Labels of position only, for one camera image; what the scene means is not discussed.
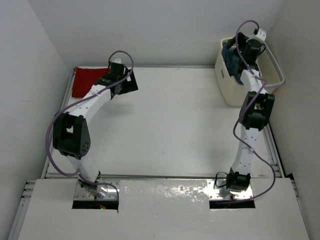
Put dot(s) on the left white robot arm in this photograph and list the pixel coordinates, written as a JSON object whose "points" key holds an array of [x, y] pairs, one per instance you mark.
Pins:
{"points": [[71, 135]]}

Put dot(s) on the blue t shirt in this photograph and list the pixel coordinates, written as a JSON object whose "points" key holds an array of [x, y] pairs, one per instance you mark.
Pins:
{"points": [[234, 64]]}

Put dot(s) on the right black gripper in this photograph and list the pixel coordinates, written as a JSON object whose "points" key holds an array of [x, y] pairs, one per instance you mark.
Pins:
{"points": [[242, 39]]}

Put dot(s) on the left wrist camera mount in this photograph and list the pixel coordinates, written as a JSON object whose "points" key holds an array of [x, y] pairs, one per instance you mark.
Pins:
{"points": [[117, 61]]}

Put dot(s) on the red t shirt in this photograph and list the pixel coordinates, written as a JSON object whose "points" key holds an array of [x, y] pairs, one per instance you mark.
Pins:
{"points": [[84, 79]]}

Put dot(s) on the reflective foil panel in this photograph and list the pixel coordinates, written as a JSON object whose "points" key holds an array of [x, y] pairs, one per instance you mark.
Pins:
{"points": [[168, 195]]}

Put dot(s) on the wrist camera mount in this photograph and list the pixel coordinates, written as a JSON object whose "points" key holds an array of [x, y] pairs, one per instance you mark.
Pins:
{"points": [[117, 61], [260, 34]]}

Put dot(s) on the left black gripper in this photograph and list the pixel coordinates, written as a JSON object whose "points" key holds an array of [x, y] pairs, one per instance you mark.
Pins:
{"points": [[129, 86]]}

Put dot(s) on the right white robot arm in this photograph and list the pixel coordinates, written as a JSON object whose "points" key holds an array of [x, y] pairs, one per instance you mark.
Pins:
{"points": [[240, 55]]}

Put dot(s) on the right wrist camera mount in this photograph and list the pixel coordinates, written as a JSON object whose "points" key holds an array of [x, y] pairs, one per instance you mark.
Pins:
{"points": [[260, 34]]}

